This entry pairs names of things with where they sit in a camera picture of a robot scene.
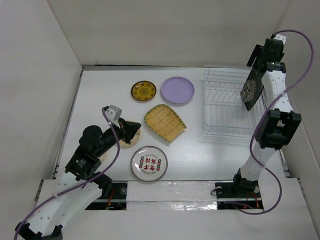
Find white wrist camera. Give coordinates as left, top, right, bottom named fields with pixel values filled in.
left=271, top=33, right=287, bottom=44
left=101, top=105, right=122, bottom=128

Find bamboo weave pattern tray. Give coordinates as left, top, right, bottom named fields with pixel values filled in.
left=143, top=104, right=187, bottom=143

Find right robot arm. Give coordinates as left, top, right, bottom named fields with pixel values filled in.
left=231, top=34, right=302, bottom=197

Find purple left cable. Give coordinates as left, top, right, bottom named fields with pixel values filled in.
left=13, top=107, right=121, bottom=240

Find cream plate with motifs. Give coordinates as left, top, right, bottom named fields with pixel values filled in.
left=119, top=129, right=141, bottom=149

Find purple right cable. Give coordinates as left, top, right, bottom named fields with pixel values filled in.
left=234, top=29, right=315, bottom=215

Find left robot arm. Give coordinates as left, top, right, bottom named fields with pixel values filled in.
left=14, top=118, right=141, bottom=240

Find white wire dish rack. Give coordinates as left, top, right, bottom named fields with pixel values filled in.
left=202, top=65, right=266, bottom=140

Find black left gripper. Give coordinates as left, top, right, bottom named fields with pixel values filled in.
left=96, top=116, right=141, bottom=157

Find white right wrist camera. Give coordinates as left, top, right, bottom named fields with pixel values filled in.
left=271, top=33, right=287, bottom=44

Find purple cable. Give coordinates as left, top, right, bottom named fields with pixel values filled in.
left=13, top=107, right=121, bottom=240
left=234, top=29, right=315, bottom=215

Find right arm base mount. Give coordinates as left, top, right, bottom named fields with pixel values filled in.
left=210, top=174, right=264, bottom=210

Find white plate red characters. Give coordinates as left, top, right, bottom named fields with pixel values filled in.
left=130, top=146, right=168, bottom=183

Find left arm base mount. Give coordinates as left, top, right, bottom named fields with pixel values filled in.
left=86, top=181, right=128, bottom=211

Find purple round plate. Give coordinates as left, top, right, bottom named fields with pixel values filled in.
left=160, top=76, right=195, bottom=104

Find cream plate with ink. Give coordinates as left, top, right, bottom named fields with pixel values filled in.
left=99, top=152, right=108, bottom=163

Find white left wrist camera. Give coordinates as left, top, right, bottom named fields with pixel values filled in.
left=101, top=105, right=122, bottom=128

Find black floral square plate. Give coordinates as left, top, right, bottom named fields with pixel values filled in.
left=240, top=67, right=264, bottom=112

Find yellow brown patterned plate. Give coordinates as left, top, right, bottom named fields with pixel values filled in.
left=130, top=80, right=157, bottom=102

